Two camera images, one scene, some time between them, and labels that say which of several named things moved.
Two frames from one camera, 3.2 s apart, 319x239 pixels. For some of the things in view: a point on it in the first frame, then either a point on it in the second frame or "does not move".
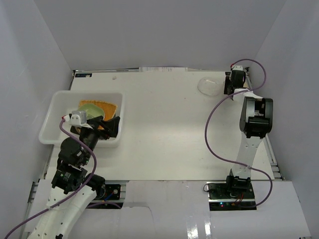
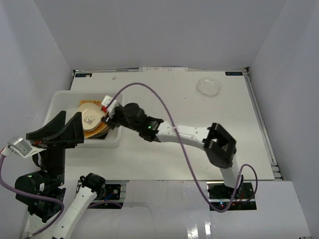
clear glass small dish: [210, 86] does not move
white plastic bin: [63, 102] does not move
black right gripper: [227, 82] to [112, 121]
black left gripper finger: [96, 121] to [57, 123]
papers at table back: [163, 69] does not move
